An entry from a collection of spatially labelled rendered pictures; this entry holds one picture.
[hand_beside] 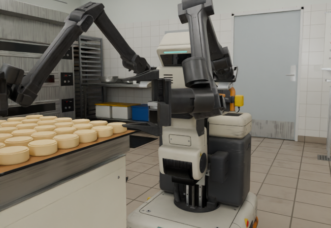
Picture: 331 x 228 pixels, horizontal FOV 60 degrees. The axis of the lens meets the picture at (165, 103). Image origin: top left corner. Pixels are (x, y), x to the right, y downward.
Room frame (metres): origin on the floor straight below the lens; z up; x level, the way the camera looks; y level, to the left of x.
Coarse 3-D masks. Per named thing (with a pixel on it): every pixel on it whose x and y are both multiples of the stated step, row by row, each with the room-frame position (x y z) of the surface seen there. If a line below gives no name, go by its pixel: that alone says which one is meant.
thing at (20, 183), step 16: (112, 144) 0.70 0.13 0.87; (128, 144) 0.76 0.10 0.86; (64, 160) 0.55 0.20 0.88; (80, 160) 0.59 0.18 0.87; (96, 160) 0.64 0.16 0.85; (16, 176) 0.46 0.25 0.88; (32, 176) 0.49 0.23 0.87; (48, 176) 0.52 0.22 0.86; (64, 176) 0.55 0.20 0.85; (0, 192) 0.43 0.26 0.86; (16, 192) 0.46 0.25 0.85; (32, 192) 0.48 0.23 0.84
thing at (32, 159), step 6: (126, 132) 0.70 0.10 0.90; (102, 138) 0.64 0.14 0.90; (108, 138) 0.64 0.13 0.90; (84, 144) 0.58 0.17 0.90; (90, 144) 0.58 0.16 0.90; (60, 150) 0.53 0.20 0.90; (66, 150) 0.53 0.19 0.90; (72, 150) 0.53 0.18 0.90; (30, 156) 0.49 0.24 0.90; (36, 156) 0.49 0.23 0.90; (42, 156) 0.49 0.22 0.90; (48, 156) 0.49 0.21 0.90; (24, 162) 0.46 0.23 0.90; (30, 162) 0.46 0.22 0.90; (0, 168) 0.43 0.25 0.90; (6, 168) 0.43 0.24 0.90; (12, 168) 0.43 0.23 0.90
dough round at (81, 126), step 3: (72, 126) 0.69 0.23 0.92; (75, 126) 0.68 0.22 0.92; (78, 126) 0.68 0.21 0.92; (81, 126) 0.68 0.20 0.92; (84, 126) 0.68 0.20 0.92; (87, 126) 0.68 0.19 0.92; (90, 126) 0.69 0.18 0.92; (78, 129) 0.67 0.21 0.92; (81, 129) 0.67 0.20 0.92; (84, 129) 0.68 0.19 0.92; (87, 129) 0.68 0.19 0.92; (90, 129) 0.69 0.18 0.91
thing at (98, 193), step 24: (96, 168) 0.63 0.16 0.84; (120, 168) 0.71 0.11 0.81; (48, 192) 0.50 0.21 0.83; (72, 192) 0.56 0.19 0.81; (96, 192) 0.62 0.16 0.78; (120, 192) 0.70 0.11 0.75; (0, 216) 0.42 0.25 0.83; (24, 216) 0.46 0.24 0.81; (48, 216) 0.50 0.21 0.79; (72, 216) 0.55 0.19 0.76; (96, 216) 0.62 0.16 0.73; (120, 216) 0.70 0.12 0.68
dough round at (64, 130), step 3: (57, 129) 0.64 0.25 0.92; (60, 129) 0.64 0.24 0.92; (63, 129) 0.64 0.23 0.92; (66, 129) 0.64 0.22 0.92; (69, 129) 0.64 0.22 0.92; (72, 129) 0.64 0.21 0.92; (75, 129) 0.65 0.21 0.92; (57, 132) 0.62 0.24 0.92; (60, 132) 0.62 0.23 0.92; (63, 132) 0.62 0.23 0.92; (66, 132) 0.63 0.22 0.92; (69, 132) 0.63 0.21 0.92; (72, 132) 0.63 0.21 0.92
